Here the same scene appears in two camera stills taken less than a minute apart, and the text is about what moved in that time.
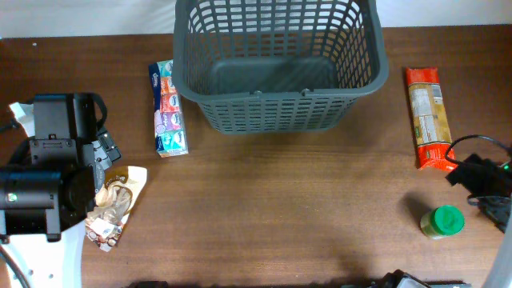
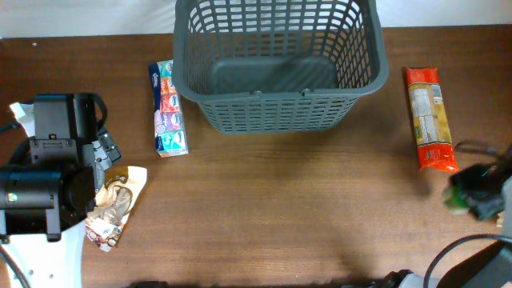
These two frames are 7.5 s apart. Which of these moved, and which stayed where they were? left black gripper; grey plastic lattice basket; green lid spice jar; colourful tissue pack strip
Moved: green lid spice jar
Stayed: grey plastic lattice basket; colourful tissue pack strip; left black gripper
